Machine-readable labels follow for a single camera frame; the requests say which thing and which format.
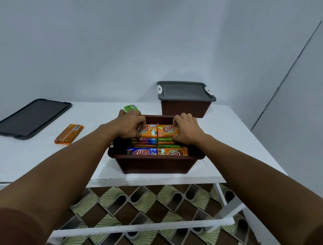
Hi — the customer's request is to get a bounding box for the person's right hand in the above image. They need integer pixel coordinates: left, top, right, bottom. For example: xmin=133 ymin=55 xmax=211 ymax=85
xmin=172 ymin=113 xmax=207 ymax=146

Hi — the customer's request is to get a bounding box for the person's left hand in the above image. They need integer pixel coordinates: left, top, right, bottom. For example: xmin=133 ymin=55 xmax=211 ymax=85
xmin=108 ymin=109 xmax=147 ymax=141

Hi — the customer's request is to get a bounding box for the orange snack packet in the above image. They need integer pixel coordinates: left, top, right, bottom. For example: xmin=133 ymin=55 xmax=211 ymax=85
xmin=157 ymin=147 xmax=189 ymax=156
xmin=157 ymin=124 xmax=180 ymax=139
xmin=136 ymin=124 xmax=158 ymax=139
xmin=54 ymin=124 xmax=84 ymax=145

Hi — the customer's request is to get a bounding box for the blue snack packet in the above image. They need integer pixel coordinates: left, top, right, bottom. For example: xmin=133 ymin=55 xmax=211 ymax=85
xmin=126 ymin=147 xmax=158 ymax=156

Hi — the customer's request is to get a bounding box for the dark grey lid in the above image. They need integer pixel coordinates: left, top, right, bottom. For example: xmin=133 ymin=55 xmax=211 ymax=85
xmin=0 ymin=99 xmax=73 ymax=141
xmin=156 ymin=81 xmax=217 ymax=102

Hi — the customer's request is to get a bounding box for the person's right forearm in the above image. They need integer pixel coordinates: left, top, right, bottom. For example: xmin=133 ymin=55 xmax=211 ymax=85
xmin=198 ymin=134 xmax=323 ymax=245

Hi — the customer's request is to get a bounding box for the person's left forearm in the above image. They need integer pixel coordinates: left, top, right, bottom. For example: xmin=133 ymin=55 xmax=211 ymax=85
xmin=0 ymin=124 xmax=119 ymax=245

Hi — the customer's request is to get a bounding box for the brown sleeve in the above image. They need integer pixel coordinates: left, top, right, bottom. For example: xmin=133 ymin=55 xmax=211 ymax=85
xmin=0 ymin=208 xmax=47 ymax=245

